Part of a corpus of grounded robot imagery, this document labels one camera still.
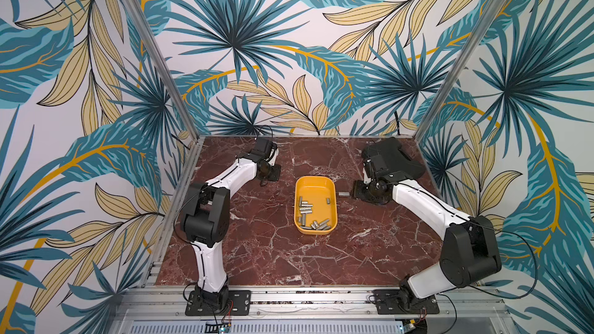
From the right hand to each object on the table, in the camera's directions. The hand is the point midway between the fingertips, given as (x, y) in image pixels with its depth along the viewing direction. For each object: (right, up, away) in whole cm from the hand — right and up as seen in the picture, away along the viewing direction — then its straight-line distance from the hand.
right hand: (358, 193), depth 89 cm
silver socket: (-4, -1, +8) cm, 9 cm away
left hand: (-32, +6, +7) cm, 34 cm away
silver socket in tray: (-11, -4, +6) cm, 13 cm away
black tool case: (+22, +13, +17) cm, 31 cm away
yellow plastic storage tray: (-16, -6, +6) cm, 18 cm away
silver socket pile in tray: (-20, -6, +4) cm, 21 cm away
